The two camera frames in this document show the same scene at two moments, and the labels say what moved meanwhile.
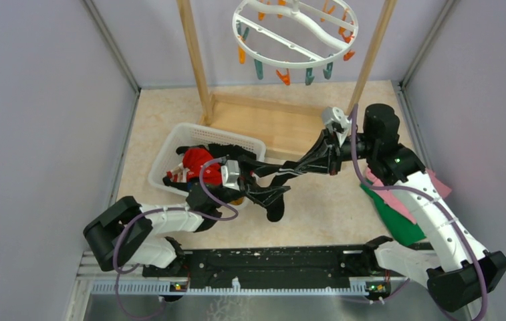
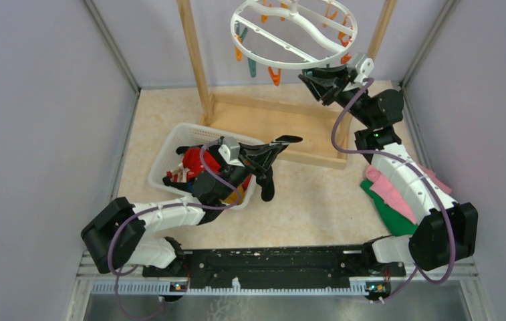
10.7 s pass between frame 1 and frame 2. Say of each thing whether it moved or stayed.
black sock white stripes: moved
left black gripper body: moved
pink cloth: stayed
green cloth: stayed
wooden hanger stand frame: stayed
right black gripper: moved
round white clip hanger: moved
